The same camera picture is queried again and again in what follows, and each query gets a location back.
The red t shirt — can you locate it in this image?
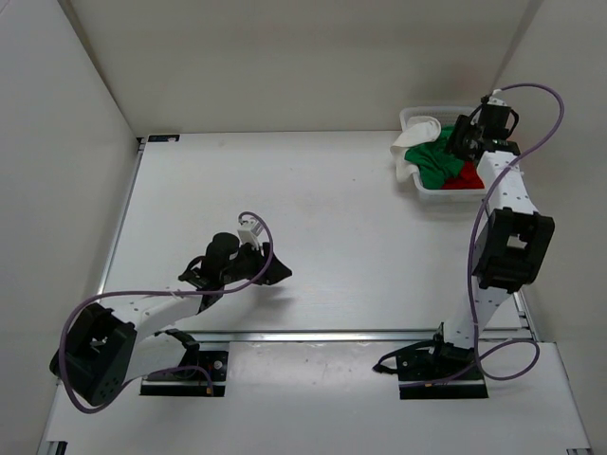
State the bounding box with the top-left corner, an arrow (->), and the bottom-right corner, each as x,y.
442,161 -> 485,191

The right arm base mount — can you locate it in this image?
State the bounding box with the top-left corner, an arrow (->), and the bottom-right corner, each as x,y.
395,340 -> 488,400

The green t shirt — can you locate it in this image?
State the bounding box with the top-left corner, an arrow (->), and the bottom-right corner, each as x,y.
405,126 -> 465,190

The white plastic basket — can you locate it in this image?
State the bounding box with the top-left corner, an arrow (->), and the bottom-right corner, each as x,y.
399,106 -> 487,202

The white t shirt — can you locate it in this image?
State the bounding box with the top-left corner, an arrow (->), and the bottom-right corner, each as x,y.
390,116 -> 442,183

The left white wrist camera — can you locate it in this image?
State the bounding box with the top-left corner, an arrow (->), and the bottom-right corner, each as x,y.
237,218 -> 264,250

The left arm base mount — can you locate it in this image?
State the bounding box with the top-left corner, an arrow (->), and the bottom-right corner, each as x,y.
139,329 -> 230,398

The dark label sticker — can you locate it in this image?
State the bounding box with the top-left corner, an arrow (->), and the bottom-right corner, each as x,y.
147,135 -> 180,143

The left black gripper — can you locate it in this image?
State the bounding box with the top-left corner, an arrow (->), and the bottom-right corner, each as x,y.
220,240 -> 292,285

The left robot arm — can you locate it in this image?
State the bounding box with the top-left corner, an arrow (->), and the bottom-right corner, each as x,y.
49,232 -> 292,414

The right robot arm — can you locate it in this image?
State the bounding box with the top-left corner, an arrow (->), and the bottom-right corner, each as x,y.
373,101 -> 555,388

